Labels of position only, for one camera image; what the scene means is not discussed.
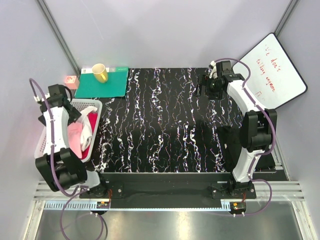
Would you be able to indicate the magenta t shirt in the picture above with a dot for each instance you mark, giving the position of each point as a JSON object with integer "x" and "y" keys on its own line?
{"x": 94, "y": 121}

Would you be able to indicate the pink cube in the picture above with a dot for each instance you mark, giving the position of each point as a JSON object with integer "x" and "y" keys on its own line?
{"x": 72, "y": 82}

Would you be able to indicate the aluminium rail frame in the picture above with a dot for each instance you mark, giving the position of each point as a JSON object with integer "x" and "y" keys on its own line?
{"x": 278, "y": 212}

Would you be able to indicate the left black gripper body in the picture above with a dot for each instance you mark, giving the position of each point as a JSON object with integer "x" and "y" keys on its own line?
{"x": 73, "y": 115}

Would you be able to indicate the pink t shirt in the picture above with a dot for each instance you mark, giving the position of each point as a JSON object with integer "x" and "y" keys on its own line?
{"x": 75, "y": 138}

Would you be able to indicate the yellow mug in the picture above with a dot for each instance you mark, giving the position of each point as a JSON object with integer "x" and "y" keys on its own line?
{"x": 100, "y": 73}

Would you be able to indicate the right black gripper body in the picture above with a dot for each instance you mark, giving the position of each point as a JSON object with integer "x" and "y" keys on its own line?
{"x": 211, "y": 88}

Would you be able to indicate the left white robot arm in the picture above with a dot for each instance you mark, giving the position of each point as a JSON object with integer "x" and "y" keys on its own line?
{"x": 56, "y": 162}

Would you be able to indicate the black marble pattern mat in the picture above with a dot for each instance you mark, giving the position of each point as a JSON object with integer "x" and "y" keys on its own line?
{"x": 159, "y": 126}

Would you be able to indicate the green cutting mat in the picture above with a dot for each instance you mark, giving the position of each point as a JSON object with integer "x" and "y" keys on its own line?
{"x": 90, "y": 87}

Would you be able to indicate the white whiteboard with red writing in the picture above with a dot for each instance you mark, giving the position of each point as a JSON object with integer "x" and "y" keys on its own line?
{"x": 274, "y": 79}

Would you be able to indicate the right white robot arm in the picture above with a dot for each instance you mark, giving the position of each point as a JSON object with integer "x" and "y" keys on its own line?
{"x": 257, "y": 134}

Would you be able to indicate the white t shirt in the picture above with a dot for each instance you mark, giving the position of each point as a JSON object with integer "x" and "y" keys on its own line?
{"x": 87, "y": 132}

